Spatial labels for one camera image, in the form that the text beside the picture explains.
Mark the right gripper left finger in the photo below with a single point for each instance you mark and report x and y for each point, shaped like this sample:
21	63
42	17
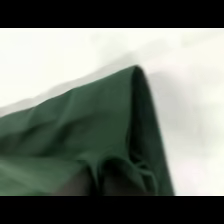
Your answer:
75	186

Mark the dark green T-shirt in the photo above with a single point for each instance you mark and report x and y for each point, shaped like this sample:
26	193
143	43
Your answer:
83	120

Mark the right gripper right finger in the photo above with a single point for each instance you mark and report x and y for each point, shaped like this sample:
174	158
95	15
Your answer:
121	181

